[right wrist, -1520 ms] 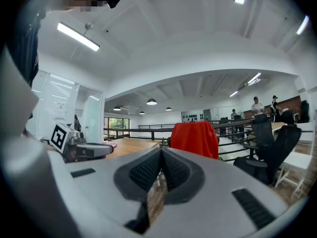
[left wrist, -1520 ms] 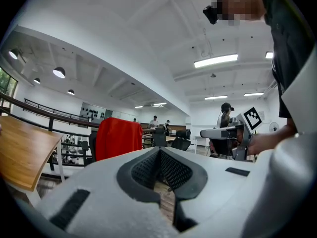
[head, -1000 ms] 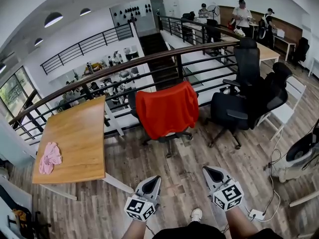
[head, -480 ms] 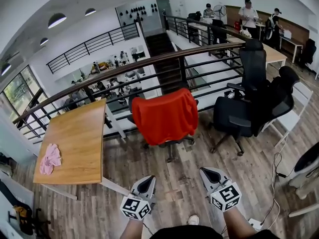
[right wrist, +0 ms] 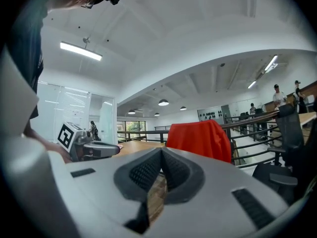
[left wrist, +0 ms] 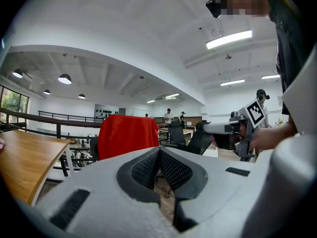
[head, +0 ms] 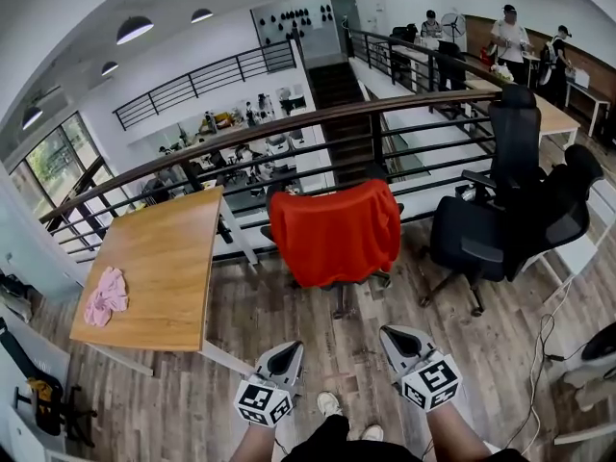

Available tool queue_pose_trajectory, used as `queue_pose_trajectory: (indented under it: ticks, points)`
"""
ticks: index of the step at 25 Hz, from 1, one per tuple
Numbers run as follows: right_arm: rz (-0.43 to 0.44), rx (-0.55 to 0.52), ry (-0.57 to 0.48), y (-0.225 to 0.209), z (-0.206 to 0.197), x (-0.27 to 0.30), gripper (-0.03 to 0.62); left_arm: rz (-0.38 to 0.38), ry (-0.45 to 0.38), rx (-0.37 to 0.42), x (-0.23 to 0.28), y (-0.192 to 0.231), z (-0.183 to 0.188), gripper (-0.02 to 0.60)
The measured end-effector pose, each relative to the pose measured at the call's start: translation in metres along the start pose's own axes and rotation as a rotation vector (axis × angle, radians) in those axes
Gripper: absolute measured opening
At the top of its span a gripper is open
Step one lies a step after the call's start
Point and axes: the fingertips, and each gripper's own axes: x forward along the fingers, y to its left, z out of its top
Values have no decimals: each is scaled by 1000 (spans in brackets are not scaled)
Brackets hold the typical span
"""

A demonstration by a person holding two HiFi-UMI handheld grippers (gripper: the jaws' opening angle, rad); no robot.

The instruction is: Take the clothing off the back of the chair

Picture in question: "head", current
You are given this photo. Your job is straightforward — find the person's left forearm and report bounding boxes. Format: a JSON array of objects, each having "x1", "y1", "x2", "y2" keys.
[{"x1": 229, "y1": 421, "x2": 290, "y2": 462}]

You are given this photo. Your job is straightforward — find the wooden-topped black metal railing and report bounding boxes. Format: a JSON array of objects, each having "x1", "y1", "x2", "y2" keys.
[{"x1": 38, "y1": 88, "x2": 506, "y2": 265}]

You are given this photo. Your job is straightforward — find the white side table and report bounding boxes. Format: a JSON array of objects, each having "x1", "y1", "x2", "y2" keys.
[{"x1": 564, "y1": 78, "x2": 613, "y2": 138}]

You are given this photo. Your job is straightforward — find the wall panel with black pieces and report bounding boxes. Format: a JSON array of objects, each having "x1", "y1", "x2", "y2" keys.
[{"x1": 249, "y1": 1, "x2": 339, "y2": 48}]

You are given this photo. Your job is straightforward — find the dark staircase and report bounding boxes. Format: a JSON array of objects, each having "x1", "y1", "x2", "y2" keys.
[{"x1": 306, "y1": 62, "x2": 389, "y2": 185}]

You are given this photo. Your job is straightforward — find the black stair-side railing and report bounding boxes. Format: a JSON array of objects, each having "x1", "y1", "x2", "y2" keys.
[{"x1": 346, "y1": 26, "x2": 502, "y2": 96}]

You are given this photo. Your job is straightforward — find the person's right forearm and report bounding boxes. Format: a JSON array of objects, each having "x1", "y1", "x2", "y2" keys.
[{"x1": 423, "y1": 400, "x2": 493, "y2": 462}]

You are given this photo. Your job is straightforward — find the black high-back office chair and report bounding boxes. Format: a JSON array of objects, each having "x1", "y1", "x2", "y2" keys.
[{"x1": 454, "y1": 84, "x2": 548, "y2": 209}]

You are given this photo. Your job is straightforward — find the red clothing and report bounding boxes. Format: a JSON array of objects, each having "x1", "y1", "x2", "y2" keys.
[{"x1": 269, "y1": 178, "x2": 403, "y2": 290}]

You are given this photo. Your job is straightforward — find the person's black shorts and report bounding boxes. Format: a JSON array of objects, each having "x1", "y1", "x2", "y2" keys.
[{"x1": 280, "y1": 414, "x2": 530, "y2": 462}]

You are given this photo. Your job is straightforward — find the pink crumpled cloth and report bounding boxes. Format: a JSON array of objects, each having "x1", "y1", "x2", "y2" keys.
[{"x1": 84, "y1": 266, "x2": 130, "y2": 328}]

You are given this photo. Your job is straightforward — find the wooden desk with white legs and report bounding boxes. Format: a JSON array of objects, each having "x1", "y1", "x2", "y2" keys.
[{"x1": 69, "y1": 185, "x2": 261, "y2": 377}]

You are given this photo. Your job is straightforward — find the black cable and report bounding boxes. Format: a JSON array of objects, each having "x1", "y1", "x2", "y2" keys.
[{"x1": 504, "y1": 312, "x2": 586, "y2": 447}]

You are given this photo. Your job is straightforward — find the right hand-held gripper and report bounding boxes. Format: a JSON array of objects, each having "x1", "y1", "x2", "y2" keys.
[{"x1": 378, "y1": 324, "x2": 464, "y2": 414}]

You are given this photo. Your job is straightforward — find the white cable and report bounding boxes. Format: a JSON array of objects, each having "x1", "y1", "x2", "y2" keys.
[{"x1": 525, "y1": 280, "x2": 575, "y2": 454}]

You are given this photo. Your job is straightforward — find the long wooden table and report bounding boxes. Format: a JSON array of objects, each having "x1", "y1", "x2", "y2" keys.
[{"x1": 464, "y1": 77, "x2": 582, "y2": 151}]

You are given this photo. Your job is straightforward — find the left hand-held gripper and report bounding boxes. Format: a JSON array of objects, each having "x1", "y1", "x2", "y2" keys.
[{"x1": 234, "y1": 340, "x2": 306, "y2": 426}]

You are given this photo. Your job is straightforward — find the black mesh office chair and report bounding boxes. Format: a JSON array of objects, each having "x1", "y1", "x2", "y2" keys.
[{"x1": 417, "y1": 142, "x2": 605, "y2": 318}]

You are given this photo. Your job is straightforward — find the large black-framed window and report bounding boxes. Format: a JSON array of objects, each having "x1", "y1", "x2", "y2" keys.
[{"x1": 8, "y1": 112, "x2": 134, "y2": 255}]

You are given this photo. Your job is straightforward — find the black stand with yellow cloth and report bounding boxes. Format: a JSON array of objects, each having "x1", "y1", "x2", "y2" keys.
[{"x1": 0, "y1": 316, "x2": 98, "y2": 448}]

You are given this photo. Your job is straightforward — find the standing floor fan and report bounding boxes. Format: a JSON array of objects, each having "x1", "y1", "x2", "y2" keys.
[{"x1": 440, "y1": 12, "x2": 468, "y2": 43}]

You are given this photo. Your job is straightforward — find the black metal balcony railing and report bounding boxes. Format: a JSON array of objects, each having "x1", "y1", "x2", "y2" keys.
[{"x1": 112, "y1": 39, "x2": 297, "y2": 132}]

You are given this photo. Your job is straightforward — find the black swivel chair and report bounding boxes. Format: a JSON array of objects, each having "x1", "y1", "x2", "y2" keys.
[{"x1": 259, "y1": 188, "x2": 406, "y2": 321}]

